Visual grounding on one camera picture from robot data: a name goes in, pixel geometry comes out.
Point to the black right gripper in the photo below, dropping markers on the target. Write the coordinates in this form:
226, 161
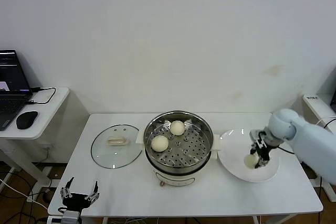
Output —
263, 150

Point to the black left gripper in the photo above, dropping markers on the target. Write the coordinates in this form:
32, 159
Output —
76, 201

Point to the white steamed baozi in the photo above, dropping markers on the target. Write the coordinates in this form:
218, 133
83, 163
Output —
177, 128
249, 161
159, 144

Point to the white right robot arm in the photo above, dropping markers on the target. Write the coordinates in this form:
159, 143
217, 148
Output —
312, 142

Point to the perforated steel steamer basket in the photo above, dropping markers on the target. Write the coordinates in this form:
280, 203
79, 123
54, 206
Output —
189, 153

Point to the white round plate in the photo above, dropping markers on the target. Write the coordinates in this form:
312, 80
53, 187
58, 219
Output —
236, 155

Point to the cream electric cooker base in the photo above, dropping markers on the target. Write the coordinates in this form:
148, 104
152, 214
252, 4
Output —
178, 179

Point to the white side table with laptop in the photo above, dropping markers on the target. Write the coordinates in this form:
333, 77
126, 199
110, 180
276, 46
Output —
50, 113

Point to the black computer mouse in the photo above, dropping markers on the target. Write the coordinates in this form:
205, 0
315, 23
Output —
26, 119

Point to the black laptop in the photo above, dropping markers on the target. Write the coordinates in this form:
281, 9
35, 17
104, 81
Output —
11, 77

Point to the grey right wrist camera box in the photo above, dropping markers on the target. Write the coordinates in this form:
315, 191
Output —
256, 134

